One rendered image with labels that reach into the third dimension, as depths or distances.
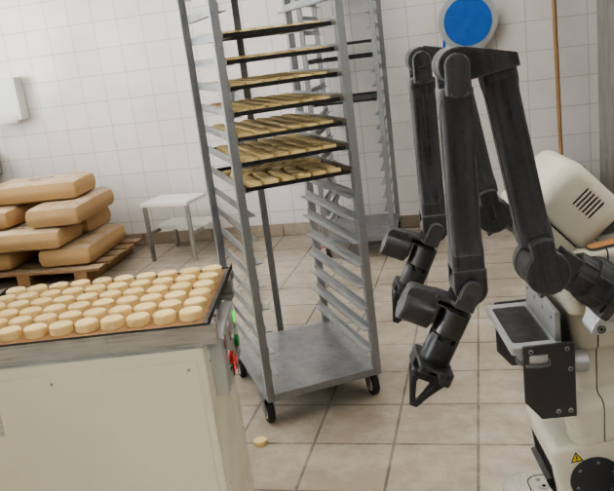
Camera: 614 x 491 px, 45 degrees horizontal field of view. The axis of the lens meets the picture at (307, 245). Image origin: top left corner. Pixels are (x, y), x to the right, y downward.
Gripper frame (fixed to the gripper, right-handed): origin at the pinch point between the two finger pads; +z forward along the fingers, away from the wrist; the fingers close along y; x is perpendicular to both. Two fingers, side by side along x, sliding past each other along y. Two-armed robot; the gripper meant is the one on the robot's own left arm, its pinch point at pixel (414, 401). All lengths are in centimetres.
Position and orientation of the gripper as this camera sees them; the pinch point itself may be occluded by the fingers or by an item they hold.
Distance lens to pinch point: 142.6
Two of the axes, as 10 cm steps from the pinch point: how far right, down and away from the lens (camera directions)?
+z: -3.5, 9.0, 2.5
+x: 9.4, 3.4, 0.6
